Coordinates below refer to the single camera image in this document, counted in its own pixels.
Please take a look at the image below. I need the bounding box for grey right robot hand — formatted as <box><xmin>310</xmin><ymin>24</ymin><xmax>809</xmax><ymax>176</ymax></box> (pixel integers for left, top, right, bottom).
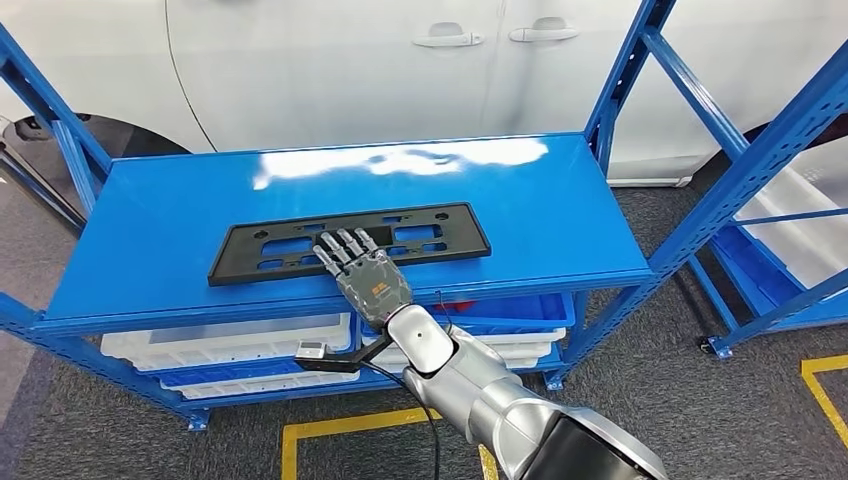
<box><xmin>311</xmin><ymin>226</ymin><xmax>416</xmax><ymax>333</ymax></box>

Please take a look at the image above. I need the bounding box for black plastic plate frame part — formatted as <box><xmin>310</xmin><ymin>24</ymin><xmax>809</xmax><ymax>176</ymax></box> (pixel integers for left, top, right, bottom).
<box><xmin>207</xmin><ymin>202</ymin><xmax>493</xmax><ymax>287</ymax></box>

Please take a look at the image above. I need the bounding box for blue metal shelf rack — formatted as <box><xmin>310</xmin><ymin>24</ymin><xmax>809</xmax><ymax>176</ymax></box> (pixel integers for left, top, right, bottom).
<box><xmin>0</xmin><ymin>0</ymin><xmax>848</xmax><ymax>432</ymax></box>

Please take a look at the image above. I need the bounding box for clear white plastic bin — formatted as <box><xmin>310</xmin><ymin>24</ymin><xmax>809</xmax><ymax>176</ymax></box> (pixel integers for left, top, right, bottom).
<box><xmin>100</xmin><ymin>312</ymin><xmax>354</xmax><ymax>372</ymax></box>

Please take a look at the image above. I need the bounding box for white car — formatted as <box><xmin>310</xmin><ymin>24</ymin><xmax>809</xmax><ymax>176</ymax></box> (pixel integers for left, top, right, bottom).
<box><xmin>0</xmin><ymin>0</ymin><xmax>848</xmax><ymax>187</ymax></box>

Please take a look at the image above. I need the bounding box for grey metal bar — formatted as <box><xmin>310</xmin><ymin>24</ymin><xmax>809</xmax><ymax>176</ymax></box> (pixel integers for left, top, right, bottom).
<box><xmin>0</xmin><ymin>142</ymin><xmax>87</xmax><ymax>233</ymax></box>

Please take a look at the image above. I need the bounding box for large blue plastic bin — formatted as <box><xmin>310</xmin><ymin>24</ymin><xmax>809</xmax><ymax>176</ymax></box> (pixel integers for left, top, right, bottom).
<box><xmin>712</xmin><ymin>225</ymin><xmax>848</xmax><ymax>333</ymax></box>

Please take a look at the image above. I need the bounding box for blue metal rack on casters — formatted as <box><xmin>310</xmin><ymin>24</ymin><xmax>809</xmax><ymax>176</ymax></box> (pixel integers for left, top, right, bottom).
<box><xmin>688</xmin><ymin>112</ymin><xmax>848</xmax><ymax>359</ymax></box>

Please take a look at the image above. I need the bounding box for large white plastic bin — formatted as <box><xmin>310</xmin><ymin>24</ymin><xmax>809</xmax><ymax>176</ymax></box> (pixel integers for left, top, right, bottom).
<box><xmin>735</xmin><ymin>155</ymin><xmax>848</xmax><ymax>289</ymax></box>

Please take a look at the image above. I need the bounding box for black camera cable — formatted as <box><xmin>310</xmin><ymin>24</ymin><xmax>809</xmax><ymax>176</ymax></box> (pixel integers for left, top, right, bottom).
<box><xmin>360</xmin><ymin>291</ymin><xmax>457</xmax><ymax>480</ymax></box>

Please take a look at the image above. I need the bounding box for white car door handle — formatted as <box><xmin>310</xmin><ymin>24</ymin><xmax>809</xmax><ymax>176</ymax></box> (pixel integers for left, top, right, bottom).
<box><xmin>508</xmin><ymin>16</ymin><xmax>581</xmax><ymax>44</ymax></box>
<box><xmin>411</xmin><ymin>21</ymin><xmax>485</xmax><ymax>49</ymax></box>

